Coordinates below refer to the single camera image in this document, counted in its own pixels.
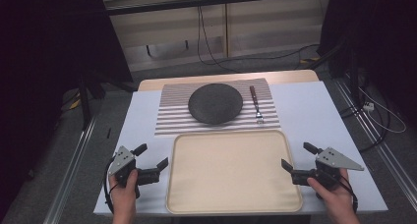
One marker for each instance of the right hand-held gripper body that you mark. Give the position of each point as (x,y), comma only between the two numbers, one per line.
(331,166)

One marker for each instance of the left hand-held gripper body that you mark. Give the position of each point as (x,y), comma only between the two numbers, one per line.
(122,161)

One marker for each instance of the person's right hand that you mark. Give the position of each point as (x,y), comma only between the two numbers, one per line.
(336,197)

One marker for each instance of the person's left hand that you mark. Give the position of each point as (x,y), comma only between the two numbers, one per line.
(124,197)

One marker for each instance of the white table sheet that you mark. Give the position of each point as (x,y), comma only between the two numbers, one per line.
(314,119)

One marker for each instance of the grey striped placemat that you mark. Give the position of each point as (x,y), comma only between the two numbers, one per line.
(173,114)

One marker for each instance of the beige plastic tray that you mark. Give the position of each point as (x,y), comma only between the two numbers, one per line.
(232,171)

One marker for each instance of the white power strip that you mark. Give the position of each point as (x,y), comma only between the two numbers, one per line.
(369,106)

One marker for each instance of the black metal stand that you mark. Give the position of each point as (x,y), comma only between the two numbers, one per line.
(352,73)
(86,99)

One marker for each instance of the dark grey round plate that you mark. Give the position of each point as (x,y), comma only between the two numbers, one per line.
(215,103)

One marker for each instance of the black curtain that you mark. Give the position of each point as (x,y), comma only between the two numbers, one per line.
(42,70)
(387,37)

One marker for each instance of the beige wooden cabinet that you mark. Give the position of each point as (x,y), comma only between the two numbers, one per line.
(262,30)

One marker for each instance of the black horizontal bar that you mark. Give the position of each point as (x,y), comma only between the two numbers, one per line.
(213,1)

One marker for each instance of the aluminium floor rail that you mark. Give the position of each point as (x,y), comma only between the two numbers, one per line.
(377,142)
(70,171)

